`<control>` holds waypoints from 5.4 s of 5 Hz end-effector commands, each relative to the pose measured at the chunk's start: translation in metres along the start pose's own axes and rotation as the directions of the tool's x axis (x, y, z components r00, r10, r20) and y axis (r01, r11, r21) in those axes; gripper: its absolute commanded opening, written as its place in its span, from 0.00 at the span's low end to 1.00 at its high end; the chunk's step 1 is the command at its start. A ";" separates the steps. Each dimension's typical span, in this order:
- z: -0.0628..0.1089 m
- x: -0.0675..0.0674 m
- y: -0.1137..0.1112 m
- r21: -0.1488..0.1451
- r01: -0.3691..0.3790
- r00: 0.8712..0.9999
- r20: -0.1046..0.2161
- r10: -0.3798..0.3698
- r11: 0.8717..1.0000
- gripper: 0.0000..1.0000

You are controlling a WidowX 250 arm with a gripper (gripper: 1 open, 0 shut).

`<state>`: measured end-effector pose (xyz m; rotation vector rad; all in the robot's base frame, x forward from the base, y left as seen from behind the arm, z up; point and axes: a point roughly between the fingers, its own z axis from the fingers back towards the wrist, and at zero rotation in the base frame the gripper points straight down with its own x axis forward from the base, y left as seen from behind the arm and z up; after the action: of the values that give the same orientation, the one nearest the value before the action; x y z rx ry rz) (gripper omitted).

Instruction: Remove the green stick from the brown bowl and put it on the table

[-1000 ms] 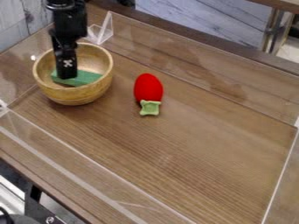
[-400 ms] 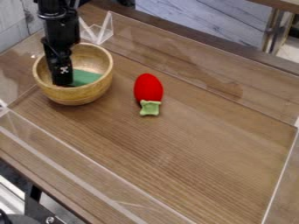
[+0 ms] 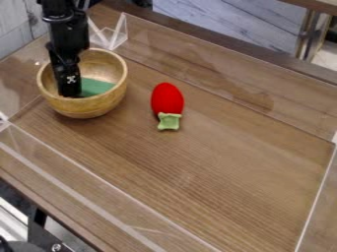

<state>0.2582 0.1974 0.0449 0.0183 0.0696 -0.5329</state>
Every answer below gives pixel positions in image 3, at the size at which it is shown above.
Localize red plush strawberry toy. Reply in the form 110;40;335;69
150;83;185;131

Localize metal table leg background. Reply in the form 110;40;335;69
295;10;334;62

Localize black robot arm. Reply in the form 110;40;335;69
38;0;90;97

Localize brown wooden bowl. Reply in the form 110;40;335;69
38;48;128;119

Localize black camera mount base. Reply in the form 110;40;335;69
0;202;75;252

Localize green block stick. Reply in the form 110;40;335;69
81;78;116;97

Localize clear acrylic corner bracket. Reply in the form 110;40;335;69
89;14;128;50

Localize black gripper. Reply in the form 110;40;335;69
43;11;90;97

